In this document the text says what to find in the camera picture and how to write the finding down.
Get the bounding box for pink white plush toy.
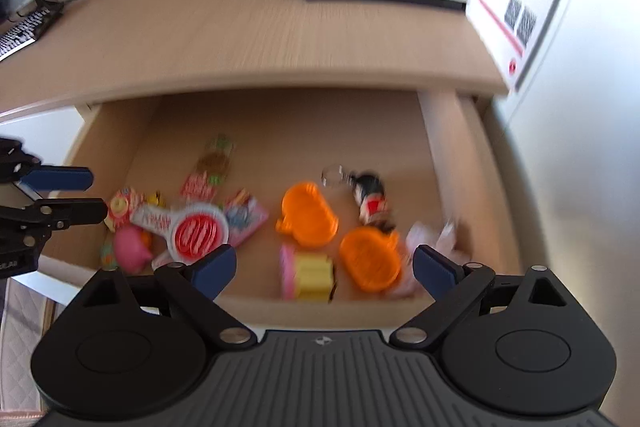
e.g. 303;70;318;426
385;221;471;299

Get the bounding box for white red hand mirror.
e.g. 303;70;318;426
130;202;230;265

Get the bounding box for colourful round sticker toy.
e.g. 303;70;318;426
104;187;144;232

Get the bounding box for pink pig toy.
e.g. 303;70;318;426
113;225;153;274

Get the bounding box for pink sticker card pack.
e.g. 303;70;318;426
224;190;269;247

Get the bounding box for small yellow bee toy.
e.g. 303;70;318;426
145;192;166;208

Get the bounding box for long red snack packet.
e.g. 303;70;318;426
180;133;234;202

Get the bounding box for yellow pink toy camera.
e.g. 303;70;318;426
280;245;335;303

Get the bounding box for black red doll keychain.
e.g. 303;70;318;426
321;165;396;234

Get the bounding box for orange pumpkin box half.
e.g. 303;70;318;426
276;182;340;249

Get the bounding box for black keyboard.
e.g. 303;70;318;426
0;4;63;61

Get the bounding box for open wooden drawer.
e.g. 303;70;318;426
37;90;523;329

